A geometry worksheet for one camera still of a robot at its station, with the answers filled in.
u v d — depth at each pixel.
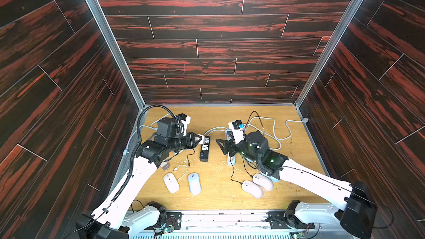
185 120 0.66
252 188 0.82
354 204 0.39
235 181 0.86
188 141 0.62
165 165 0.89
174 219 0.73
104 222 0.37
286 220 0.65
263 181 0.84
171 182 0.84
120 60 0.93
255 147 0.54
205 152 0.93
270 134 1.02
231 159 0.91
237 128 0.62
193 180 0.84
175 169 0.88
